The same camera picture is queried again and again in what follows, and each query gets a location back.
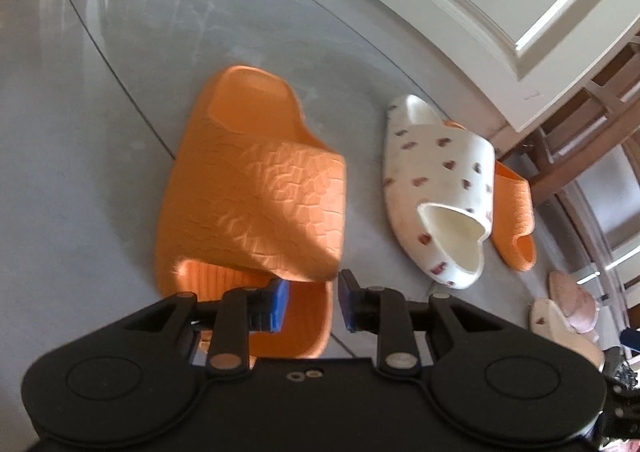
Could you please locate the large white heart slide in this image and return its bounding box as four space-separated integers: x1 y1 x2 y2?
529 298 605 371

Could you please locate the brown wooden shoe rack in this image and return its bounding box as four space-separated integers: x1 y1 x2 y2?
506 36 639 333

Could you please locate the small white heart slide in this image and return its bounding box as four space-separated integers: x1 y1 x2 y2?
383 95 496 290

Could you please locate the orange slide sandal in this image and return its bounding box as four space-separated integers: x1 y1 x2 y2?
154 66 346 359
430 124 536 289

